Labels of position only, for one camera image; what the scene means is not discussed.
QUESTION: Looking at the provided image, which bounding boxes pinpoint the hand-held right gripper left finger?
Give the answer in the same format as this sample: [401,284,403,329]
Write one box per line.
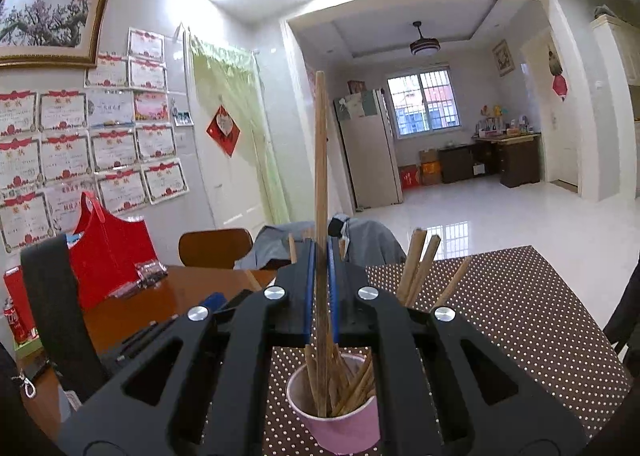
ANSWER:
[57,237,317,444]

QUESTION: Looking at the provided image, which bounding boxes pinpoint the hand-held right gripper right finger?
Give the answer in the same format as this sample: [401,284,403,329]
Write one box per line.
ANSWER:
[327,237,586,444]

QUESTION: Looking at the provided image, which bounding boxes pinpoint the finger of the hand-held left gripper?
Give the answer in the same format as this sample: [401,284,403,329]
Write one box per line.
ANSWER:
[222,288,256,311]
[116,292,226,363]

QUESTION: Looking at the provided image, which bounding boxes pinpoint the bunch of wooden chopsticks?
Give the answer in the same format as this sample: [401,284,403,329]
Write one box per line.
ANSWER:
[242,228,473,419]

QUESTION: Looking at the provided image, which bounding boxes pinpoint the pink cup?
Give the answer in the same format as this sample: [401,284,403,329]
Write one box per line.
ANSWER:
[286,353,379,454]

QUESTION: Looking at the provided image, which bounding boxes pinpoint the long wooden chopstick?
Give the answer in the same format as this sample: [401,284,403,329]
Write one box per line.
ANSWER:
[312,71,331,419]

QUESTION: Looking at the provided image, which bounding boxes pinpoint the red soda can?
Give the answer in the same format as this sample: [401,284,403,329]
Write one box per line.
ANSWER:
[2,296,32,343]

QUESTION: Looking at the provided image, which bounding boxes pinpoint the wooden chair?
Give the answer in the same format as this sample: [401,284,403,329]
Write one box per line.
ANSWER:
[178,228,255,269]

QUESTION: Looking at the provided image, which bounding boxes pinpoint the grey jacket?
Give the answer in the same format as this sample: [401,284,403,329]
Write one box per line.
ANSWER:
[235,213,407,271]

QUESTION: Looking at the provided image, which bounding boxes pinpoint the red bag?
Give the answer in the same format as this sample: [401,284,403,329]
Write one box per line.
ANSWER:
[67,192,161,312]

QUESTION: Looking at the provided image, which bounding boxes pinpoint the small clear snack packet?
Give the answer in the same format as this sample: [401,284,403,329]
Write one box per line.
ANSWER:
[135,260,168,287]

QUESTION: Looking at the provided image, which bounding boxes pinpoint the person's dark jacket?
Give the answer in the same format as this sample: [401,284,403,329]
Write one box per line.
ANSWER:
[0,343,61,456]

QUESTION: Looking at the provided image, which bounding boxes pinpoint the silver refrigerator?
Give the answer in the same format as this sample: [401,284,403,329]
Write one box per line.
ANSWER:
[333,88,404,211]

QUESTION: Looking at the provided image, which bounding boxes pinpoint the red white box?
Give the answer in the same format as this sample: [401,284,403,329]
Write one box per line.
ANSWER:
[398,165,422,190]

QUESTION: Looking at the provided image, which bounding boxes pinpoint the red diamond decoration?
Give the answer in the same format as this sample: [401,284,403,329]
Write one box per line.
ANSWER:
[206,105,242,158]

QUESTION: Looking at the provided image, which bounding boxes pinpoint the dark low cabinet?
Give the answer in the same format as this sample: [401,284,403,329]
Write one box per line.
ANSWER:
[439,145,476,184]

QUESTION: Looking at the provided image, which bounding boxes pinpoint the brown polka dot tablecloth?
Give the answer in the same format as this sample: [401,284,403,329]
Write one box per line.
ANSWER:
[265,245,632,456]

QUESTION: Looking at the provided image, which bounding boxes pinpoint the barred window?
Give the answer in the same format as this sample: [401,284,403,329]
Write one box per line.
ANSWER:
[386,65,463,138]

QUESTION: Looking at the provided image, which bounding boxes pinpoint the green curtain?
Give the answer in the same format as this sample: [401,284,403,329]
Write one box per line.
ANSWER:
[189,33,291,222]

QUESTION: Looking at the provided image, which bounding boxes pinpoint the dark wooden desk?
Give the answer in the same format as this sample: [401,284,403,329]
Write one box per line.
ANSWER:
[472,133,542,188]

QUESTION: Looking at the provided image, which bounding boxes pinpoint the assorted desk items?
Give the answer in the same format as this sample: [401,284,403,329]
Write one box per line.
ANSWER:
[475,105,538,139]

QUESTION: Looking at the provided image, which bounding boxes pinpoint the ceiling fan lamp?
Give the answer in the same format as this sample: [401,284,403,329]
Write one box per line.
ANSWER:
[409,21,441,57]

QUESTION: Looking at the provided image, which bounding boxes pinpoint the white door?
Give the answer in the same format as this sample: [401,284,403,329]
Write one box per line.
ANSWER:
[542,33,581,187]

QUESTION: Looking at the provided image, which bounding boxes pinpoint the framed blossom painting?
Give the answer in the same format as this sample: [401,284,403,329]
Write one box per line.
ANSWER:
[0,0,113,69]

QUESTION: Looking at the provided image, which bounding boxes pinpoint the red hanging ornament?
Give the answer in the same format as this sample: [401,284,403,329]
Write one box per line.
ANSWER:
[547,51,570,102]

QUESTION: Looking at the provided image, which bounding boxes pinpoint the white tall cabinet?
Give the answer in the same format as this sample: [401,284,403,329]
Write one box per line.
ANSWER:
[589,13,640,122]

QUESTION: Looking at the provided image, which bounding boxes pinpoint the wall of award certificates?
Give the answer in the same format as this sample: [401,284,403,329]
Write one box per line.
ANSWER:
[0,27,188,254]

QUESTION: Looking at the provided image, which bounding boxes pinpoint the framed wall picture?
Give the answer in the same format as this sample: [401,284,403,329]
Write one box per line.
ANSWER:
[491,38,516,78]

